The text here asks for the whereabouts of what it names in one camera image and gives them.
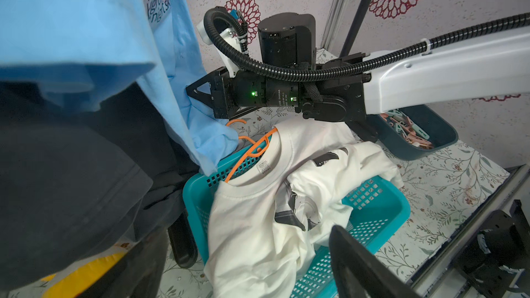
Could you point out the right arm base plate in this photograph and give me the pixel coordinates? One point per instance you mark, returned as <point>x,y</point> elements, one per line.
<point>495,261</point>

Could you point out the white t-shirt black print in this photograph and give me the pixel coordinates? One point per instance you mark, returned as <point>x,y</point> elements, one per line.
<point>264,225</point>

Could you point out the orange plastic hanger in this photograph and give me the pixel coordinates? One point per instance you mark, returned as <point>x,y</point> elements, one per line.
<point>257,149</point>

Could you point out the dark teal clothespin bin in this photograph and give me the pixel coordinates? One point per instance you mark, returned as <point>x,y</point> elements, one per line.
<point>441,133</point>

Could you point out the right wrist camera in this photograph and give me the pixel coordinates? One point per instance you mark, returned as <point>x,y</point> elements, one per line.
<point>232,28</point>

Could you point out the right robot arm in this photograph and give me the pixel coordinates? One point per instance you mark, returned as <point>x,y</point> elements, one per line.
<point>484,60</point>

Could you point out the colourful clothespins pile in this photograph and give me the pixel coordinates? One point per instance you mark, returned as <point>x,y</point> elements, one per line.
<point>407,129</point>

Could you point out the black clothes rack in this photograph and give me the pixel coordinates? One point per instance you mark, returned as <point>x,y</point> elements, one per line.
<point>355,27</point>

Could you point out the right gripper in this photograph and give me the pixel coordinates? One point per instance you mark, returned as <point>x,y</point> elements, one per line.
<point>217,91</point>

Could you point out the yellow plush toy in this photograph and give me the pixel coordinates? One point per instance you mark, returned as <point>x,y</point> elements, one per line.
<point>81,275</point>

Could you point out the light blue garment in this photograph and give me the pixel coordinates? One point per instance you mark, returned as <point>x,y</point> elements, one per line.
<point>80,53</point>

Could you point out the teal laundry basket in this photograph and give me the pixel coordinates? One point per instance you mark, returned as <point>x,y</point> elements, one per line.
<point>379,210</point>

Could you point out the dark grey t-shirt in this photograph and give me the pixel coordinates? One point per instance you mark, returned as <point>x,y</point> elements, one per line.
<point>74,184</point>

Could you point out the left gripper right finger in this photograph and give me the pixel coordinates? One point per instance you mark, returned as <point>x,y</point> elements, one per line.
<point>358,273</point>

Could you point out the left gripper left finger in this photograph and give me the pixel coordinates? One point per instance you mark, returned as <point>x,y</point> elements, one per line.
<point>138,273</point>

